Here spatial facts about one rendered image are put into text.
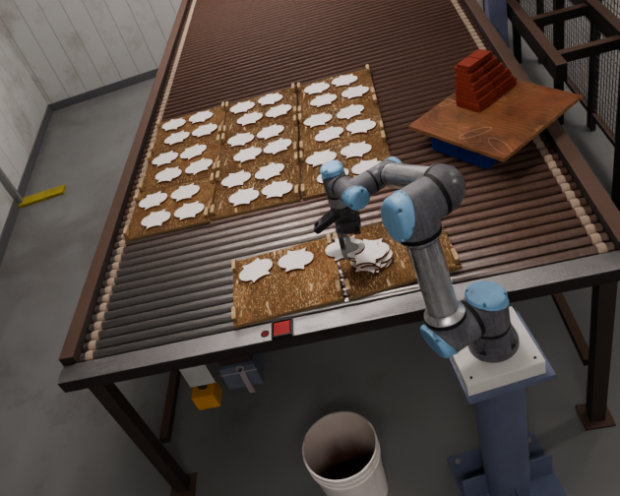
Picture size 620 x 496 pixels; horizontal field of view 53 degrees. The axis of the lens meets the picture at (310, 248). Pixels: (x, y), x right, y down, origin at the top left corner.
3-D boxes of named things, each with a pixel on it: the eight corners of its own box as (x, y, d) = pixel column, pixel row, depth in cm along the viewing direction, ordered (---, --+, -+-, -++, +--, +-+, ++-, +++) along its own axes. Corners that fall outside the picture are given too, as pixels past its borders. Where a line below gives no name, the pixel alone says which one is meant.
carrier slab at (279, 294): (344, 300, 219) (343, 297, 218) (234, 329, 222) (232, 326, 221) (332, 238, 245) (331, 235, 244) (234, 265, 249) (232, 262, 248)
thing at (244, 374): (267, 391, 229) (252, 361, 217) (231, 398, 231) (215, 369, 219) (268, 367, 237) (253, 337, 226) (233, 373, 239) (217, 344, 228)
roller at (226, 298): (597, 229, 218) (598, 218, 215) (93, 338, 246) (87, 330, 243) (592, 220, 222) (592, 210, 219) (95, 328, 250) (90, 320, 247)
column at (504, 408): (578, 518, 233) (584, 384, 177) (480, 546, 234) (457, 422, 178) (532, 432, 262) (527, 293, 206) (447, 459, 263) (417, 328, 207)
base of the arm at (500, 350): (527, 355, 182) (524, 334, 176) (475, 368, 184) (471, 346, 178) (509, 319, 194) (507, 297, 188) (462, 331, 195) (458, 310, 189)
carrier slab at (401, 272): (462, 269, 215) (462, 266, 214) (348, 300, 218) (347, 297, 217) (434, 210, 242) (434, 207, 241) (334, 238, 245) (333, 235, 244)
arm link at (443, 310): (489, 342, 175) (446, 180, 148) (448, 371, 172) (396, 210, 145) (463, 323, 186) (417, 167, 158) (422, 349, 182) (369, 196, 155)
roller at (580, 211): (592, 220, 222) (592, 210, 219) (95, 328, 250) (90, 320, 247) (588, 212, 226) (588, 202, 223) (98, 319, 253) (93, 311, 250)
